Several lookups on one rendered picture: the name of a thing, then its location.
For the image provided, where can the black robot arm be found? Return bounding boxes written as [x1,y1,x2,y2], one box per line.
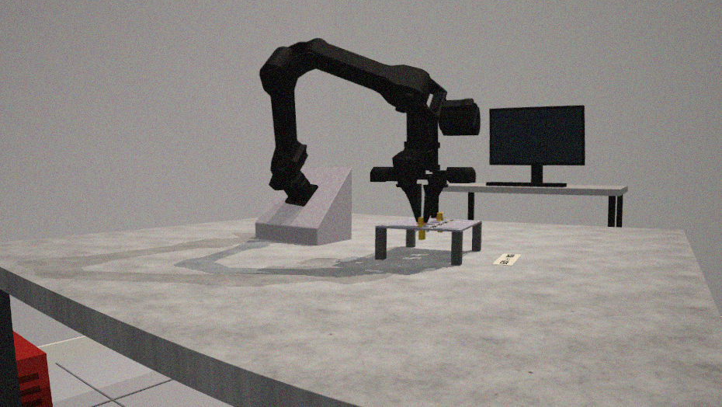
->
[259,38,481,207]

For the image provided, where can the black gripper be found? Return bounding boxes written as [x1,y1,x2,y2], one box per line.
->
[370,135,475,223]

